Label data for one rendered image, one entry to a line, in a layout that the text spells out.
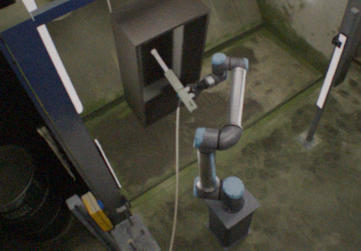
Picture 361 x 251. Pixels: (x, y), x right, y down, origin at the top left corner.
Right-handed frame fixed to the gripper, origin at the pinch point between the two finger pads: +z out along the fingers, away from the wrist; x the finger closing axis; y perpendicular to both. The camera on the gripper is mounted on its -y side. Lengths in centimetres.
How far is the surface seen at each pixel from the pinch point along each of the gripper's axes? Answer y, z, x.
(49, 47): 7, 55, 77
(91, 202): -29, 81, -30
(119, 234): 44, 77, -51
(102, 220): -21, 81, -39
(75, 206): -36, 88, -28
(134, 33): -9, 5, 50
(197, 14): -12, -39, 41
